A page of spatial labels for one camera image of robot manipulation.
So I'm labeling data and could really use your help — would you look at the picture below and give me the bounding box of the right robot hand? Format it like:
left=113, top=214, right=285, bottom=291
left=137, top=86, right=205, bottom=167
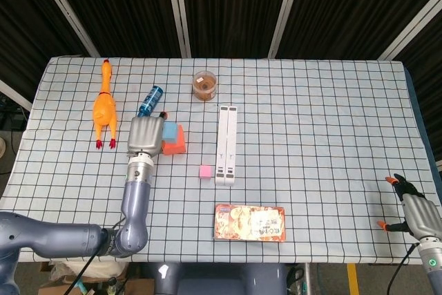
left=376, top=173, right=442, bottom=240

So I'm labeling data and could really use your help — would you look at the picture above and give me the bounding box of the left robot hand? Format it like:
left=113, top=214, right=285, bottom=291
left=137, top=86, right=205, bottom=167
left=126, top=111, right=169, bottom=158

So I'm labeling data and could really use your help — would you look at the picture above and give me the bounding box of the light blue foam cube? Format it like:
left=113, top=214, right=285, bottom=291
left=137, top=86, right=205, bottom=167
left=162, top=121, right=179, bottom=143

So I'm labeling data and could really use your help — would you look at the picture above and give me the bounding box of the orange foam cube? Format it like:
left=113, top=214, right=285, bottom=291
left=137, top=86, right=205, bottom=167
left=161, top=124, right=188, bottom=156

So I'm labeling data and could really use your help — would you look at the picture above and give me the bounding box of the blue spray bottle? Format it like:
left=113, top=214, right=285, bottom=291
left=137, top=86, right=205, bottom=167
left=137, top=84, right=164, bottom=118

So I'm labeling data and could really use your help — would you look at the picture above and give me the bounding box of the yellow rubber chicken toy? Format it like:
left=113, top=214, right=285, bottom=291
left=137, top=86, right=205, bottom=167
left=92, top=59, right=118, bottom=150

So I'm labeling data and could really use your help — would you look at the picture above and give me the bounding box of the clear jar of rubber bands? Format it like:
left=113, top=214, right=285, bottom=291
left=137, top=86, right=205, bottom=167
left=192, top=70, right=218, bottom=102

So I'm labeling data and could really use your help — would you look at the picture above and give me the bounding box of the white folding stand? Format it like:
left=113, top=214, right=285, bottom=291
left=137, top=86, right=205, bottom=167
left=214, top=104, right=239, bottom=187

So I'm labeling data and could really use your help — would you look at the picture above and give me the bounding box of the orange snack box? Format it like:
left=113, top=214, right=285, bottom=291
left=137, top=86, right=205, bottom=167
left=213, top=204, right=287, bottom=242

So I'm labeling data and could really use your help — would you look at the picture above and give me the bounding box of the checked light blue tablecloth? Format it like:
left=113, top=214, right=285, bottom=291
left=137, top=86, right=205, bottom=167
left=0, top=55, right=442, bottom=264

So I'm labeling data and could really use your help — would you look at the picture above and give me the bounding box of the clear plastic bag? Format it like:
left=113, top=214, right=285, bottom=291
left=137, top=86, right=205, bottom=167
left=51, top=260, right=129, bottom=282

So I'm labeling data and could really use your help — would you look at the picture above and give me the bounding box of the grey robot torso base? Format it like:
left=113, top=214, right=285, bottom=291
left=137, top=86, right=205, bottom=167
left=153, top=262, right=287, bottom=295

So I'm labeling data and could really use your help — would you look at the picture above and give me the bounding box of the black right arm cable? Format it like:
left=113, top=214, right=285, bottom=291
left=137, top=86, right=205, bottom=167
left=386, top=242, right=421, bottom=295

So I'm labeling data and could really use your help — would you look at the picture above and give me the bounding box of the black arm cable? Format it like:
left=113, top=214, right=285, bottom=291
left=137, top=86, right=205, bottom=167
left=386, top=242, right=421, bottom=295
left=61, top=218, right=127, bottom=295

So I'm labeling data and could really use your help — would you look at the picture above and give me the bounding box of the white frame post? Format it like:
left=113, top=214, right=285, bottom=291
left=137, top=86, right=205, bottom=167
left=164, top=0, right=192, bottom=58
left=267, top=0, right=305, bottom=58
left=30, top=0, right=101, bottom=57
left=378, top=0, right=442, bottom=61

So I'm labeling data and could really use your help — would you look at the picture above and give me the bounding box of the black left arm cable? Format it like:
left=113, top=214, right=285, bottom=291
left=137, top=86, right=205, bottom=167
left=61, top=218, right=127, bottom=295

